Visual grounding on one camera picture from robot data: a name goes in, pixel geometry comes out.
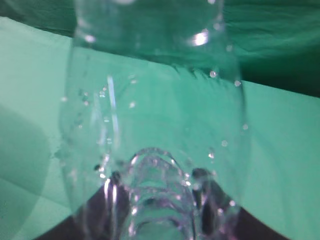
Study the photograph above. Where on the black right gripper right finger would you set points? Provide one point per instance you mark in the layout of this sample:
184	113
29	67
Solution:
221	218

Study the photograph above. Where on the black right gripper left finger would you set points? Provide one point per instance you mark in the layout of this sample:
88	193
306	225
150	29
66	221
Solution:
100	218

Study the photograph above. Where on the clear plastic water bottle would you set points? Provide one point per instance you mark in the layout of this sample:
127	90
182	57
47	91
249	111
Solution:
153	91

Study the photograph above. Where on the green table cloth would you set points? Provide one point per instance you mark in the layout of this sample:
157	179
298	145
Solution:
283	182

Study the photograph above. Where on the green backdrop cloth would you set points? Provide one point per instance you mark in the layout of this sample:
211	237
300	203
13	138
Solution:
277	41

